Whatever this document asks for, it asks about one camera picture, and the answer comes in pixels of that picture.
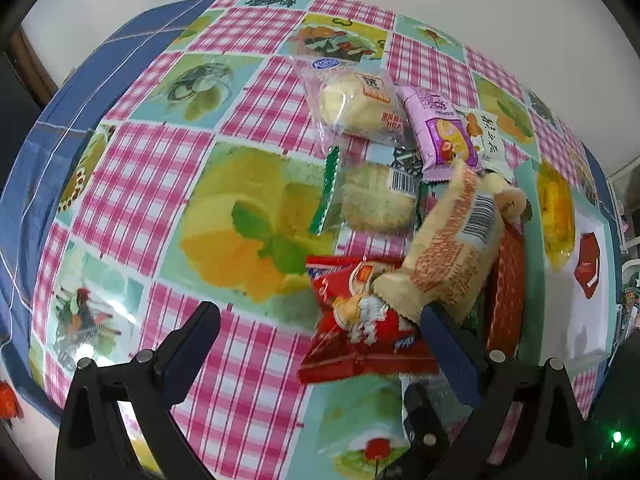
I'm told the clear bread packet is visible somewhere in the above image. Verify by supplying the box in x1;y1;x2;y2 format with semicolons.
292;57;408;148

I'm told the clear green-edged cookie packet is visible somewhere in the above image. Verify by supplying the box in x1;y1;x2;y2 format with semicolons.
307;146;426;236

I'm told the beige snack packet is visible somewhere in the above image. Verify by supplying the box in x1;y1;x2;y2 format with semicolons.
372;157;506;323

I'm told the orange object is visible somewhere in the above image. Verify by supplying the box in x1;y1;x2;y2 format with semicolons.
0;380;23;418

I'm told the small dark red packet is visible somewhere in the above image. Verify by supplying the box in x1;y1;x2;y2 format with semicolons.
572;230;603;301

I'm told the purple snack packet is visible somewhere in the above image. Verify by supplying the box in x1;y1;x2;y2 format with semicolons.
397;85;483;183

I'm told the mint green box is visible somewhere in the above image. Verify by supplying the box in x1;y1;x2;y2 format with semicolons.
512;157;623;376

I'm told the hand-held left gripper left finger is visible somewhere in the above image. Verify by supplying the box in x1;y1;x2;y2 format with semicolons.
55;301;222;480

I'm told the red cartoon snack packet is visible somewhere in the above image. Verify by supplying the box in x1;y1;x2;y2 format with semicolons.
297;255;441;386

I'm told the brown wooden frame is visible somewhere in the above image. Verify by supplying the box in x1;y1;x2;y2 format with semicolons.
12;25;58;108

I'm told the dark green patterned packet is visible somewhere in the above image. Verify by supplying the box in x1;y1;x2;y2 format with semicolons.
390;147;426;178

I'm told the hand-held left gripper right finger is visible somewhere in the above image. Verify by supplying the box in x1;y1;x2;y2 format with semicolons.
401;304;590;480

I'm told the white snack packet orange flower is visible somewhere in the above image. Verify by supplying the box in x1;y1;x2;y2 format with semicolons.
457;107;508;166

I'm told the pink checked printed tablecloth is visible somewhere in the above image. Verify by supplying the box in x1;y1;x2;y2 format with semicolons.
27;0;613;480

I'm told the long red patterned packet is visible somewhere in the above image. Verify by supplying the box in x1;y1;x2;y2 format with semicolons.
485;222;528;358

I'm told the yellow transparent packet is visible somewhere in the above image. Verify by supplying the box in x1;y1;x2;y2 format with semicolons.
535;160;576;273

